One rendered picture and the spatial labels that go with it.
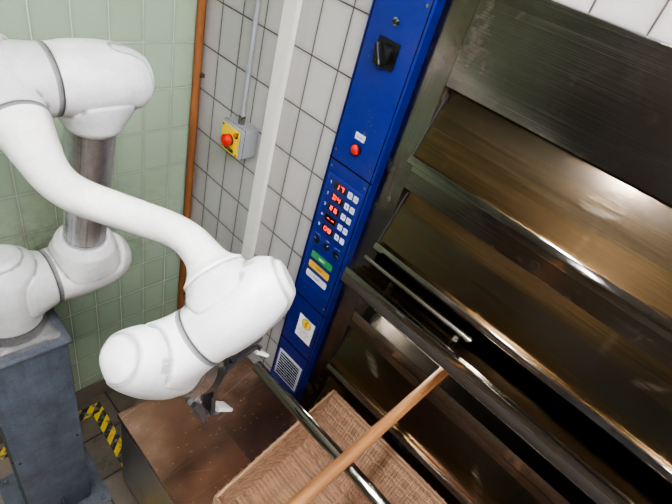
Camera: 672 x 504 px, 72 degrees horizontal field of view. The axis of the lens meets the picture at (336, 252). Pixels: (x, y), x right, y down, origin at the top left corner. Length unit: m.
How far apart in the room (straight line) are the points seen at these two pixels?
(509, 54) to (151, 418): 1.56
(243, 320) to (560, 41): 0.73
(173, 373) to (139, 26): 1.15
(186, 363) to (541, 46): 0.82
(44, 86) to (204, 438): 1.25
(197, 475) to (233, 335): 1.10
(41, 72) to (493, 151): 0.86
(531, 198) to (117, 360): 0.80
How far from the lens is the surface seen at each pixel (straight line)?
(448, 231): 1.16
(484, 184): 1.05
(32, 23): 1.52
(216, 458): 1.77
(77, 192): 0.83
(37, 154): 0.89
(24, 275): 1.37
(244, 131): 1.50
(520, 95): 1.01
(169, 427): 1.82
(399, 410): 1.23
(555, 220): 1.01
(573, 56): 0.98
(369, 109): 1.17
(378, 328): 1.42
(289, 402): 1.20
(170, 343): 0.71
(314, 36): 1.32
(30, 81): 0.96
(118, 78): 1.02
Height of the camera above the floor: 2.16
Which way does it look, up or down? 37 degrees down
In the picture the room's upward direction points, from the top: 18 degrees clockwise
